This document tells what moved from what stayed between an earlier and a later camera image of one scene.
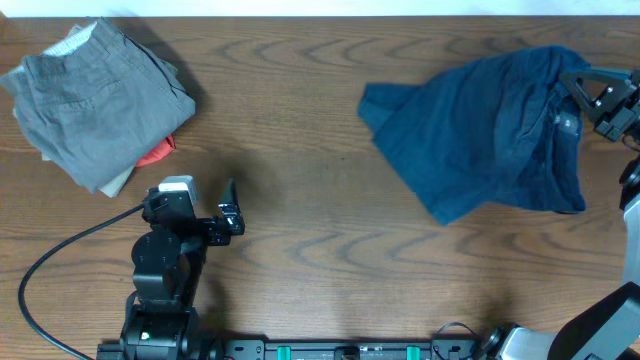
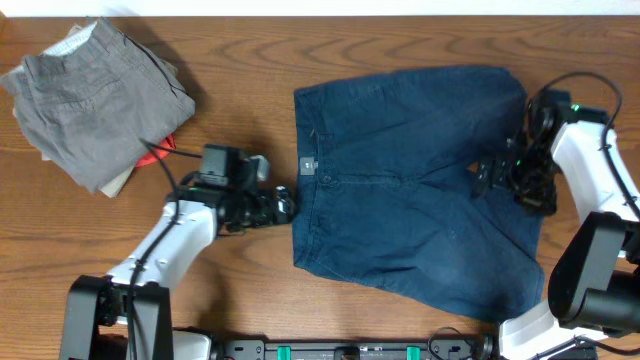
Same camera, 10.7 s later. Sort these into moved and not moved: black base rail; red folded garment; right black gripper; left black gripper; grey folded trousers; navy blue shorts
Moved: navy blue shorts; left black gripper; right black gripper
Not moved: grey folded trousers; red folded garment; black base rail
